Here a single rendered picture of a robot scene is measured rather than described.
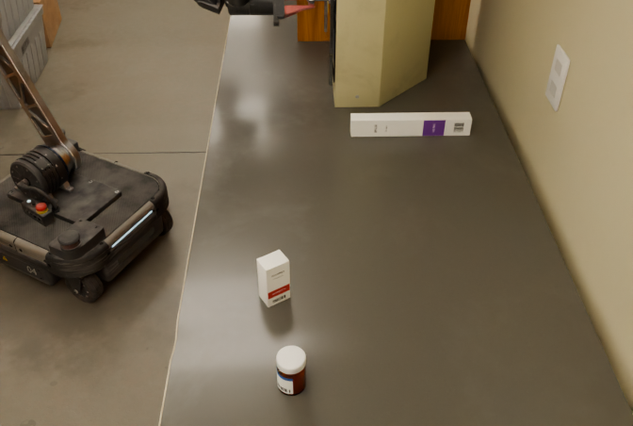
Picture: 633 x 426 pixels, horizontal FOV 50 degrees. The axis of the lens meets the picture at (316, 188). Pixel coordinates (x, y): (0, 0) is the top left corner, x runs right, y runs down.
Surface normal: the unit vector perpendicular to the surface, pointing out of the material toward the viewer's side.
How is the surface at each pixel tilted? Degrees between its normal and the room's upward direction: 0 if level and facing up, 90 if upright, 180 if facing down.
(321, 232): 0
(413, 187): 0
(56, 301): 0
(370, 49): 90
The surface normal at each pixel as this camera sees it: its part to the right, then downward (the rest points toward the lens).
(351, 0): 0.03, 0.62
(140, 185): 0.00, -0.79
